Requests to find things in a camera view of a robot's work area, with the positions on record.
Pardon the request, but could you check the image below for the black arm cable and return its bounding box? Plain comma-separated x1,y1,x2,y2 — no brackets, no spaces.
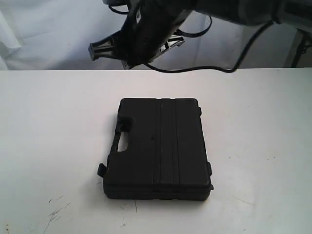
107,0,281,74

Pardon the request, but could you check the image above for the black plastic tool case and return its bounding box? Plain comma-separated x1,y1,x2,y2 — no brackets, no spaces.
97,98,214,201

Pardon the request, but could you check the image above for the black metal stand pole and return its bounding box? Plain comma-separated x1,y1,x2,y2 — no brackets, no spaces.
291,29,312,68

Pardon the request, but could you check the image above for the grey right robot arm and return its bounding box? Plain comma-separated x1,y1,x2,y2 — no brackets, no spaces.
88,0,312,73

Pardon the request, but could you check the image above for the white backdrop curtain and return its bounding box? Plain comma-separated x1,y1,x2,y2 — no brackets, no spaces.
0,0,308,71

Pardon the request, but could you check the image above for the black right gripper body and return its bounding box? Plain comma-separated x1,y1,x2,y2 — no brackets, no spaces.
88,0,193,70

